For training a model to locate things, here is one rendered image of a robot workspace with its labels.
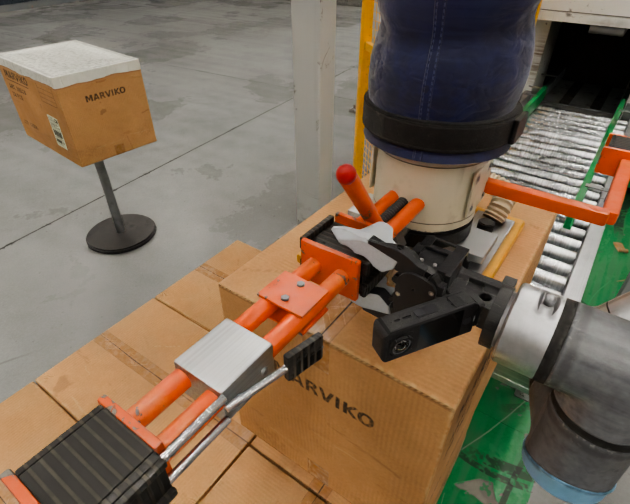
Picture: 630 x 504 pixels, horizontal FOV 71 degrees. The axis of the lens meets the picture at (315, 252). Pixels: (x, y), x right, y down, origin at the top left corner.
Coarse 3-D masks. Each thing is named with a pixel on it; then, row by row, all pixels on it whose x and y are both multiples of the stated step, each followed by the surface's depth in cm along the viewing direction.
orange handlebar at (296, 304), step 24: (624, 168) 74; (504, 192) 69; (528, 192) 67; (624, 192) 67; (360, 216) 61; (408, 216) 62; (576, 216) 65; (600, 216) 63; (312, 264) 53; (264, 288) 48; (288, 288) 48; (312, 288) 48; (336, 288) 50; (264, 312) 47; (288, 312) 49; (312, 312) 47; (264, 336) 44; (288, 336) 44; (168, 384) 39; (144, 408) 37; (192, 408) 37; (168, 432) 35
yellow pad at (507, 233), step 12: (480, 216) 83; (480, 228) 77; (492, 228) 77; (504, 228) 80; (516, 228) 81; (504, 240) 78; (492, 252) 74; (504, 252) 75; (480, 264) 72; (492, 264) 72; (492, 276) 71
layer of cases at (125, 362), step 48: (192, 288) 148; (144, 336) 131; (192, 336) 131; (48, 384) 118; (96, 384) 118; (144, 384) 118; (0, 432) 107; (48, 432) 107; (240, 432) 107; (0, 480) 98; (192, 480) 98; (240, 480) 98; (288, 480) 98
